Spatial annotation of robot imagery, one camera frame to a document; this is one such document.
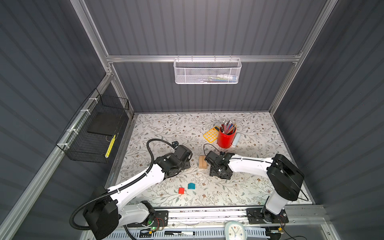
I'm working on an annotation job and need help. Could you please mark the bundle of pens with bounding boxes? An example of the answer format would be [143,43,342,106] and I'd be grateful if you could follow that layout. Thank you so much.
[220,120,237,135]

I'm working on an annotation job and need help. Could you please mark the black wire mesh basket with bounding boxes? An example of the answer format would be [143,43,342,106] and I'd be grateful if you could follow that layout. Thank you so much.
[57,90,130,164]

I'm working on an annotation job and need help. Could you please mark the white wire mesh basket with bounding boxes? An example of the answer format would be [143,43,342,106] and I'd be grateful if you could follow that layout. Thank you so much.
[173,58,242,85]

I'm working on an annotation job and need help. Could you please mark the markers in white basket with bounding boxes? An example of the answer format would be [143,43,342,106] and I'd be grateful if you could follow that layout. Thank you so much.
[199,75,239,84]

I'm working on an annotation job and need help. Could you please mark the red pencil cup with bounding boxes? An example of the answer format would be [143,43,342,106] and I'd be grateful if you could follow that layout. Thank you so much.
[217,128,236,149]

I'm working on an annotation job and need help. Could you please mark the light wood block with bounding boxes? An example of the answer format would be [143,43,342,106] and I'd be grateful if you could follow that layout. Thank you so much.
[199,156,208,169]

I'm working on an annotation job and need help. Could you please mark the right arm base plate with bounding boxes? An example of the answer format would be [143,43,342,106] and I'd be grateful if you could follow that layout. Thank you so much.
[246,207,289,224]

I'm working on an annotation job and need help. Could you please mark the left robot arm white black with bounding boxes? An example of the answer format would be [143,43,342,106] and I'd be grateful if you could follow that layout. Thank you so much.
[70,142,193,240]

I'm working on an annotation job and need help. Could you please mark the yellow calculator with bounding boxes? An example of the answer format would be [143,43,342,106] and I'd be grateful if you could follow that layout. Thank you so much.
[203,126,220,144]

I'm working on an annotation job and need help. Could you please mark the yellow marker pen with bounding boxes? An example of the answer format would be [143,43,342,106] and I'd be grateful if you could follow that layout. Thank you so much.
[105,135,116,159]

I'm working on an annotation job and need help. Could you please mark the black corrugated cable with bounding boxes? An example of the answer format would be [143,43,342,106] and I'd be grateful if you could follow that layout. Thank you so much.
[68,138,178,240]

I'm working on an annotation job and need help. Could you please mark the aluminium rail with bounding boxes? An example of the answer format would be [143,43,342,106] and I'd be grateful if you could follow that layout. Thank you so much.
[123,205,330,227]

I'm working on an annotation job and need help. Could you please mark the white alarm clock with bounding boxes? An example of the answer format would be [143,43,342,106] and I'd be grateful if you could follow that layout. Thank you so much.
[225,221,247,240]

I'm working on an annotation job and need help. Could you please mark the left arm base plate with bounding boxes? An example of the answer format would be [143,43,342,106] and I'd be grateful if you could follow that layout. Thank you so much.
[128,211,169,228]

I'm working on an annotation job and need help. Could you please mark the black foam pad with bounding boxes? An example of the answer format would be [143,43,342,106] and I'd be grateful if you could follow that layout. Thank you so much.
[87,113,123,137]

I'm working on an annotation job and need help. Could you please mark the light blue eraser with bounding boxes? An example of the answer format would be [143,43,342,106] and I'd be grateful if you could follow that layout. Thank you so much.
[232,133,241,147]

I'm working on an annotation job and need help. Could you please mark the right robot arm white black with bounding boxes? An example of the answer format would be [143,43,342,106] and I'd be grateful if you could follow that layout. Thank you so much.
[205,151,305,217]

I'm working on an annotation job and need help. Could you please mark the teal block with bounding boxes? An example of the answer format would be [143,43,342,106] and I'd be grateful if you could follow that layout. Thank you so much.
[188,183,196,190]

